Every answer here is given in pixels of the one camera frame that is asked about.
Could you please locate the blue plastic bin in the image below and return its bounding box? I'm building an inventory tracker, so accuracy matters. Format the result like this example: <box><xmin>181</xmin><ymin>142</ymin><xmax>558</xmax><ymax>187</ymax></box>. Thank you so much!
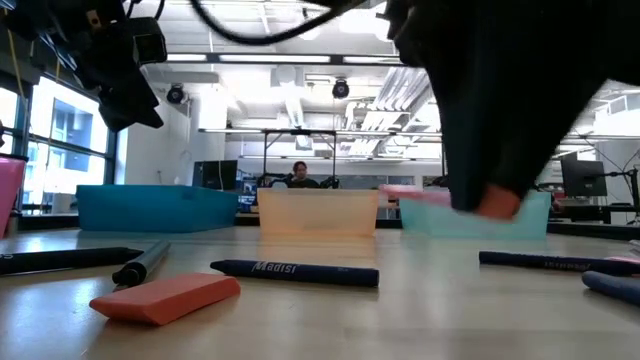
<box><xmin>76</xmin><ymin>184</ymin><xmax>240</xmax><ymax>234</ymax></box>

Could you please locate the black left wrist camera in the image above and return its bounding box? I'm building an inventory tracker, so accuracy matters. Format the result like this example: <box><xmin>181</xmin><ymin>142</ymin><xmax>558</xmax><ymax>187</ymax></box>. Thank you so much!
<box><xmin>130</xmin><ymin>17</ymin><xmax>169</xmax><ymax>66</ymax></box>

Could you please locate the light teal translucent bin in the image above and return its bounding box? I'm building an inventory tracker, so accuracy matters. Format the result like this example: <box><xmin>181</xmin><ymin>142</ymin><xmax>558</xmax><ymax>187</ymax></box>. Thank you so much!
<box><xmin>398</xmin><ymin>191</ymin><xmax>553</xmax><ymax>241</ymax></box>

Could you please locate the orange translucent plastic bin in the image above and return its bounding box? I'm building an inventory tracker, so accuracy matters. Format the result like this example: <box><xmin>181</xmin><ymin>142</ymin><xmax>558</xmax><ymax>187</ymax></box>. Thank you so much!
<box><xmin>256</xmin><ymin>188</ymin><xmax>381</xmax><ymax>239</ymax></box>

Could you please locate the red plastic bin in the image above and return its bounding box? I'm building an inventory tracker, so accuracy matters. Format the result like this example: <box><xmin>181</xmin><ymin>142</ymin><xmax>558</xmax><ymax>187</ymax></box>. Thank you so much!
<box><xmin>0</xmin><ymin>153</ymin><xmax>28</xmax><ymax>240</ymax></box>

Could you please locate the person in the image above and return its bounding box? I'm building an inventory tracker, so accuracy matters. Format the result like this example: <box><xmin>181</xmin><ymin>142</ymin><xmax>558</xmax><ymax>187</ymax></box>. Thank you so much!
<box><xmin>288</xmin><ymin>160</ymin><xmax>322</xmax><ymax>190</ymax></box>

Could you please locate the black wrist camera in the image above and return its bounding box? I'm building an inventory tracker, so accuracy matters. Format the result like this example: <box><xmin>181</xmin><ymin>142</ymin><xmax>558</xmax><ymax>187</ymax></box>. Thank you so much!
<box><xmin>130</xmin><ymin>17</ymin><xmax>169</xmax><ymax>66</ymax></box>
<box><xmin>383</xmin><ymin>0</ymin><xmax>426</xmax><ymax>64</ymax></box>

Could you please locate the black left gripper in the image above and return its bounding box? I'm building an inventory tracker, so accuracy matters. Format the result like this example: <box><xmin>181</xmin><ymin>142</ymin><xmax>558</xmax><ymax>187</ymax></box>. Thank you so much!
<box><xmin>49</xmin><ymin>0</ymin><xmax>165</xmax><ymax>133</ymax></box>

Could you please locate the black pen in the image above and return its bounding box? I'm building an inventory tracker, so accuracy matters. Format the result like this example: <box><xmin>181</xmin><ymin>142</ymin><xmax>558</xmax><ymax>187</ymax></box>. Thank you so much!
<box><xmin>0</xmin><ymin>246</ymin><xmax>145</xmax><ymax>277</ymax></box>
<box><xmin>111</xmin><ymin>240</ymin><xmax>172</xmax><ymax>292</ymax></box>

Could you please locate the large window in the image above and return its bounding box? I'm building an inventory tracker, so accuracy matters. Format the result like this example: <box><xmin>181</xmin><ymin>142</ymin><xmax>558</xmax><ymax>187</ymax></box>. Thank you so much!
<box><xmin>0</xmin><ymin>74</ymin><xmax>119</xmax><ymax>217</ymax></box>

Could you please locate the dark blue crayon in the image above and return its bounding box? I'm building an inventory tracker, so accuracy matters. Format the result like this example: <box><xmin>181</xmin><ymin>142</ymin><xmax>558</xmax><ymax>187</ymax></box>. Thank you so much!
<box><xmin>581</xmin><ymin>270</ymin><xmax>640</xmax><ymax>307</ymax></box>
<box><xmin>478</xmin><ymin>250</ymin><xmax>640</xmax><ymax>277</ymax></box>
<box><xmin>209</xmin><ymin>258</ymin><xmax>381</xmax><ymax>289</ymax></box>

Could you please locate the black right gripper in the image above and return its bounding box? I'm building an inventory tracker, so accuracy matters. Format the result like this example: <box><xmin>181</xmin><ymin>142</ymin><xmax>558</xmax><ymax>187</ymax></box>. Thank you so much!
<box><xmin>419</xmin><ymin>0</ymin><xmax>640</xmax><ymax>215</ymax></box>

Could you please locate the long overhead light bar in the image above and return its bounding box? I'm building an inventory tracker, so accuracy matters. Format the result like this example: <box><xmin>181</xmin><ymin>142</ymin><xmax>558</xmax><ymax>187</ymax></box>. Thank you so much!
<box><xmin>164</xmin><ymin>51</ymin><xmax>406</xmax><ymax>67</ymax></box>

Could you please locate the black computer monitor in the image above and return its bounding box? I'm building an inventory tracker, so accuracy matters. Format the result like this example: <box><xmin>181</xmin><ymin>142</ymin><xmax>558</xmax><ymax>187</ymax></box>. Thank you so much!
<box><xmin>560</xmin><ymin>158</ymin><xmax>609</xmax><ymax>198</ymax></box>
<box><xmin>192</xmin><ymin>159</ymin><xmax>239</xmax><ymax>193</ymax></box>

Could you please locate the black metal workstation frame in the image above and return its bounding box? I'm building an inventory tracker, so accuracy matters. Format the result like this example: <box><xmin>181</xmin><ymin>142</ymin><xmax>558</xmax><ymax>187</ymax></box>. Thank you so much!
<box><xmin>261</xmin><ymin>128</ymin><xmax>338</xmax><ymax>190</ymax></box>

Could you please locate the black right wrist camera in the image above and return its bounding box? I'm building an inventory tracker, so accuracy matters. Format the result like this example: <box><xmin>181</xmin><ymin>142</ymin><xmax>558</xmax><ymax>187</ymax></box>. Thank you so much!
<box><xmin>383</xmin><ymin>0</ymin><xmax>426</xmax><ymax>64</ymax></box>

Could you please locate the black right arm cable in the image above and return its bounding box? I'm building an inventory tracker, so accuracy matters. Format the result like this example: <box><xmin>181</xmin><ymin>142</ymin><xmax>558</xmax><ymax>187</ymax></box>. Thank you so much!
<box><xmin>188</xmin><ymin>0</ymin><xmax>374</xmax><ymax>47</ymax></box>

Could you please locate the orange eraser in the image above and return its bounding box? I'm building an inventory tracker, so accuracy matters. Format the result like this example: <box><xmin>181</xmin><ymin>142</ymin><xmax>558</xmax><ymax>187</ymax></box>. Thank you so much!
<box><xmin>88</xmin><ymin>272</ymin><xmax>242</xmax><ymax>327</ymax></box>

